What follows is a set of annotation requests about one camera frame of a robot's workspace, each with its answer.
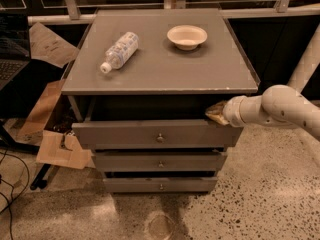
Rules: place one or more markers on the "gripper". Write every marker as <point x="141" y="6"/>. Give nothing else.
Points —
<point x="230" y="111"/>

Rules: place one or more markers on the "open cardboard box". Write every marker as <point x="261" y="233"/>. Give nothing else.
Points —
<point x="57" y="147"/>

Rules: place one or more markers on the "grey bottom drawer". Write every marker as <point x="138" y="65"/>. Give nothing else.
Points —
<point x="154" y="185"/>

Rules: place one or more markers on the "grey middle drawer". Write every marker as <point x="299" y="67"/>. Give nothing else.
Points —
<point x="146" y="161"/>

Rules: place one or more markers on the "black stand leg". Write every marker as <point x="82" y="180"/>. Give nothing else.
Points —
<point x="7" y="142"/>

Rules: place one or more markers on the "grey drawer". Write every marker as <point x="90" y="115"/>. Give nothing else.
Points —
<point x="155" y="134"/>
<point x="154" y="185"/>
<point x="146" y="161"/>

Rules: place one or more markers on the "grey top drawer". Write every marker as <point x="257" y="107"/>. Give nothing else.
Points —
<point x="155" y="134"/>

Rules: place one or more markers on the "white paper bowl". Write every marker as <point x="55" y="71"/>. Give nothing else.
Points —
<point x="187" y="37"/>

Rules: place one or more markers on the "black laptop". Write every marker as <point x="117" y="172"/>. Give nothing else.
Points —
<point x="15" y="51"/>

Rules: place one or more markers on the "white horizontal rail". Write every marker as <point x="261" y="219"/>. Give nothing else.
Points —
<point x="305" y="10"/>

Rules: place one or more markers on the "grey drawer cabinet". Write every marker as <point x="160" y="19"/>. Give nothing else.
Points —
<point x="159" y="81"/>

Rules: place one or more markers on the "clear plastic water bottle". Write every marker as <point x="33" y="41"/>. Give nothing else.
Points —
<point x="118" y="54"/>

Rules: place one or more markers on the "crumpled brown paper sheet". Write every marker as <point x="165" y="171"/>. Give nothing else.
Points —
<point x="47" y="46"/>

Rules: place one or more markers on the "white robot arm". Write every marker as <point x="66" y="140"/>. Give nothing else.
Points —
<point x="279" y="105"/>

